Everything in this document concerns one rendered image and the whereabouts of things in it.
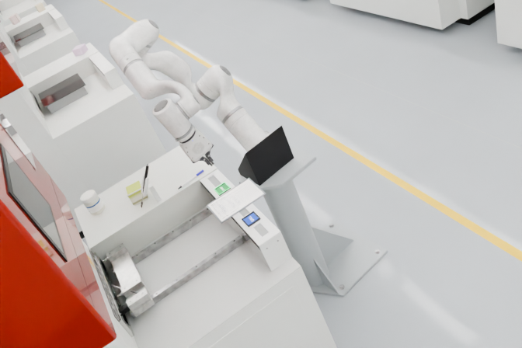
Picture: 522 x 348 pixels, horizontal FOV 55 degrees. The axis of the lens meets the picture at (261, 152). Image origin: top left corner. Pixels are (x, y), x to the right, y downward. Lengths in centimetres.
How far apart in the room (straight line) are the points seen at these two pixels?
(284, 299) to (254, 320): 13
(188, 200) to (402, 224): 134
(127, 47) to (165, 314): 100
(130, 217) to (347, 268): 125
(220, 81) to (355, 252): 127
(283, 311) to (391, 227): 125
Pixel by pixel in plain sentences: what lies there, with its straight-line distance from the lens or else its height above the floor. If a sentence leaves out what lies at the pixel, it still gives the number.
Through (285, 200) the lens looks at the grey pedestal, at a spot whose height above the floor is 65.
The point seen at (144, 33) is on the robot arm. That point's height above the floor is 159.
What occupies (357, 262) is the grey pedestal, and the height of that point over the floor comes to 1.
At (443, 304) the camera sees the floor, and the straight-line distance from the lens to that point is 267.
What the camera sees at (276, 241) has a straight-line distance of 182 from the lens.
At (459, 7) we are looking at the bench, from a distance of 481.
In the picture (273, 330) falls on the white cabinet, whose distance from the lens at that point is 198.
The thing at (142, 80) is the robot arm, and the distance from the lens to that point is 193.
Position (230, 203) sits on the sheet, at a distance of 200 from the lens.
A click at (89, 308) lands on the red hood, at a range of 134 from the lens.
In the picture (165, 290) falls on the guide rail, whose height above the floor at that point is 84.
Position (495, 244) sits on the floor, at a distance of 288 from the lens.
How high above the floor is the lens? 218
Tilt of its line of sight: 34 degrees down
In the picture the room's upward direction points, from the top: 23 degrees counter-clockwise
